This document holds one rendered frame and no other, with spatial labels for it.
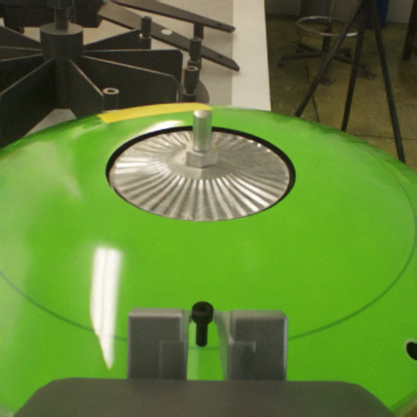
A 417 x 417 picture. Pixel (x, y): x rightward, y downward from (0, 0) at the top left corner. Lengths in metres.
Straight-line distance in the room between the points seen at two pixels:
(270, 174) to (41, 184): 0.12
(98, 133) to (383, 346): 0.21
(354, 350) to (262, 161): 0.13
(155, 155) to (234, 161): 0.05
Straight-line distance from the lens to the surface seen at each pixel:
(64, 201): 0.29
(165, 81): 0.64
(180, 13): 1.11
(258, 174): 0.31
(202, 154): 0.30
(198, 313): 0.18
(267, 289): 0.24
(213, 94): 0.87
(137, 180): 0.30
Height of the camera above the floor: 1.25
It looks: 34 degrees down
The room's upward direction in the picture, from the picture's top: 2 degrees clockwise
